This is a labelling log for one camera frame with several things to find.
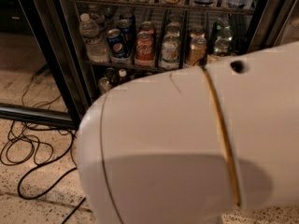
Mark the front white green can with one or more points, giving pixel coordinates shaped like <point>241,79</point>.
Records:
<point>169,57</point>

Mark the silver can bottom shelf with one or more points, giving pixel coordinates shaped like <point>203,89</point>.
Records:
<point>104,85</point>

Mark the rear blue pepsi can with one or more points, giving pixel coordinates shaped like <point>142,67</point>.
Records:
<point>127,15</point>

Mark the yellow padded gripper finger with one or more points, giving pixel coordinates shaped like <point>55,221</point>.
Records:
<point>213,58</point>

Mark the stainless steel fridge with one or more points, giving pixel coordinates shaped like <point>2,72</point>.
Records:
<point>259,27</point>

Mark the red cola can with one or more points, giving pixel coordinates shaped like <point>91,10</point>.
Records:
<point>144,50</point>
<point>147,26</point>

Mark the open glass fridge door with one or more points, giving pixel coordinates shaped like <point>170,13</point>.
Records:
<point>39,81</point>

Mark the green soda can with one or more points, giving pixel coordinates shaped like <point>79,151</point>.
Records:
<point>221,47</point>
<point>221,23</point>
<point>226,34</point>

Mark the middle blue pepsi can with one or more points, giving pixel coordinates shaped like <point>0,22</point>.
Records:
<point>127,30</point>

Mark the rear clear water bottle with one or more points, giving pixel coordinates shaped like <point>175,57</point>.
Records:
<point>96,14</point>

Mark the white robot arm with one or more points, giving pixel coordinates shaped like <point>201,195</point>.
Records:
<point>185,146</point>

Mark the front red cola can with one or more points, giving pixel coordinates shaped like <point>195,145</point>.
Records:
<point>144,50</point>

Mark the rear white green can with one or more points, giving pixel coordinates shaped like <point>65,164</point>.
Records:
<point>172,30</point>

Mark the brown tea bottle left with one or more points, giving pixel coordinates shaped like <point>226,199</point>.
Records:
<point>123,77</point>

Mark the white green can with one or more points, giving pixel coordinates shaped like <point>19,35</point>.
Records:
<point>172,30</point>
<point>169,57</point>

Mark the front gold soda can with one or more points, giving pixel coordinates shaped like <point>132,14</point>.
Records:
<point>196,52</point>

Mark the front blue pepsi can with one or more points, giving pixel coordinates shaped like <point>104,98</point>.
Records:
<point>117,44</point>

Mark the front clear water bottle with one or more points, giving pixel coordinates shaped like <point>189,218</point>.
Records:
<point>93,39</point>

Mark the clear water bottle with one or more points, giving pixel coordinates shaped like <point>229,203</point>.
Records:
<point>96,14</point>
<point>93,39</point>

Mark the rear red cola can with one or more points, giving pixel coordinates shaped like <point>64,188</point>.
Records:
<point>147,26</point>

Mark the rear gold soda can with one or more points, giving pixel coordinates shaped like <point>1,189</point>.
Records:
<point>197,31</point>

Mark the blue pepsi can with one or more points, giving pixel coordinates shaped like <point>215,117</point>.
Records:
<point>127,15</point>
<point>117,44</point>
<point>127,30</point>

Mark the gold soda can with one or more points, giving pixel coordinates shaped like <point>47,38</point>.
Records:
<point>197,31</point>
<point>196,52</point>

